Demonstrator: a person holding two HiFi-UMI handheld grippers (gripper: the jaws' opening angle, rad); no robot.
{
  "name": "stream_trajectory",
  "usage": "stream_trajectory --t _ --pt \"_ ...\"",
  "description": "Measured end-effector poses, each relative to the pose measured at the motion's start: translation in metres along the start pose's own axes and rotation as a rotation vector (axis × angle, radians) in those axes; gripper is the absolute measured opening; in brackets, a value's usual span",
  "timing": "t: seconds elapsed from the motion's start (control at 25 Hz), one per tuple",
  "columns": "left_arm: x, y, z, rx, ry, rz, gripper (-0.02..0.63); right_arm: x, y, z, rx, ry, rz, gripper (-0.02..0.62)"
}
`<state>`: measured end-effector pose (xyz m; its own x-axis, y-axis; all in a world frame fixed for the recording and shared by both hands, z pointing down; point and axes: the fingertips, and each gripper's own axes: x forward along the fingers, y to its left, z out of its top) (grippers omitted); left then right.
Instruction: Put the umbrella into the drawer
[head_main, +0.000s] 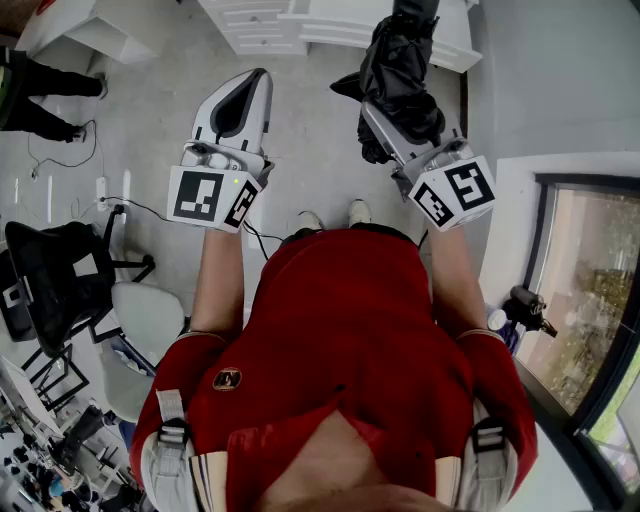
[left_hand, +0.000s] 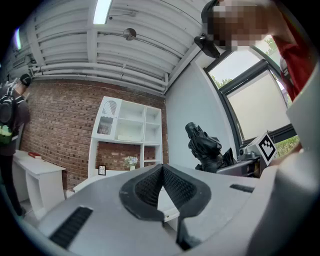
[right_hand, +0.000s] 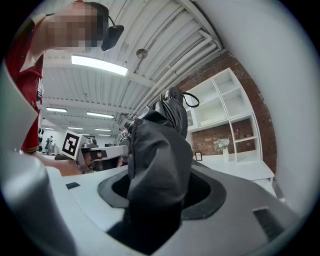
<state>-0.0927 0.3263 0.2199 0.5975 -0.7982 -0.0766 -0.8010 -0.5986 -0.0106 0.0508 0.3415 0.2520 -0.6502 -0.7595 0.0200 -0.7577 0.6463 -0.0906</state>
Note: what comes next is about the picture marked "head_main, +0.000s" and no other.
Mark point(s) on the person's right forearm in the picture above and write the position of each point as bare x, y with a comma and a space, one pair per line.
457, 280

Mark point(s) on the white cabinet dresser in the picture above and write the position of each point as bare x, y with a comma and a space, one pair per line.
250, 30

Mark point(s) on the light grey chair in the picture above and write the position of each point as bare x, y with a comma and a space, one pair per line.
122, 385

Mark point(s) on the white round stool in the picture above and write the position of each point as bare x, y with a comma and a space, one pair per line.
147, 312

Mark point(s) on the white roll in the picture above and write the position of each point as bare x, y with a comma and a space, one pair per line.
497, 320

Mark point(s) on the black metal frame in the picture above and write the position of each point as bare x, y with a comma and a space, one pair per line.
55, 380

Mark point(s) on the black office chair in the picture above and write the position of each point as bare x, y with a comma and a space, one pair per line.
50, 280

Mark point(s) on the white power strip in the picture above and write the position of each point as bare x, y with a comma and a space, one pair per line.
101, 192

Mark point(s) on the cluttered work table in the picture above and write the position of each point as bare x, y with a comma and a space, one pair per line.
45, 460

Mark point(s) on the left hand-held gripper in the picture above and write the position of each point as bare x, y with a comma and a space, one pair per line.
195, 200

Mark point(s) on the person's white shoe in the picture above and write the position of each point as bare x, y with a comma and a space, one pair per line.
360, 212
310, 220

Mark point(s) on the black framed window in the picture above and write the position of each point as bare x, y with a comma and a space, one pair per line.
590, 300

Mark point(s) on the white low table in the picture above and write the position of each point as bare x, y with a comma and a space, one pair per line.
100, 30

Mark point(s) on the person's red shirt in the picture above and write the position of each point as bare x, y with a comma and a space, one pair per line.
350, 325

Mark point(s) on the black device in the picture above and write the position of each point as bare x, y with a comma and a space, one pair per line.
527, 305

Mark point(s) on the black cloth garment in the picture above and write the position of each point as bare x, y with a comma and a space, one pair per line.
400, 75

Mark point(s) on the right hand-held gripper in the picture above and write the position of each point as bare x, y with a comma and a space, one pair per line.
465, 187

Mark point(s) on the person's left forearm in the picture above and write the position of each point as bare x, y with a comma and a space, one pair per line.
220, 280

